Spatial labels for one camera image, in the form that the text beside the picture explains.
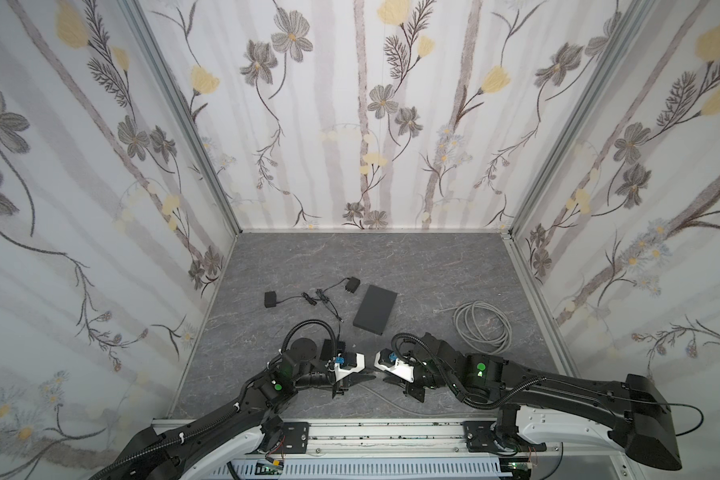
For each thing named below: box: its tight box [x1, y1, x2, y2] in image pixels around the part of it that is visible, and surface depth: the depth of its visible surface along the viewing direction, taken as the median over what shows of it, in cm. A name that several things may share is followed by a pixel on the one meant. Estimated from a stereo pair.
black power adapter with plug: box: [264, 291, 317, 308], surface depth 101 cm
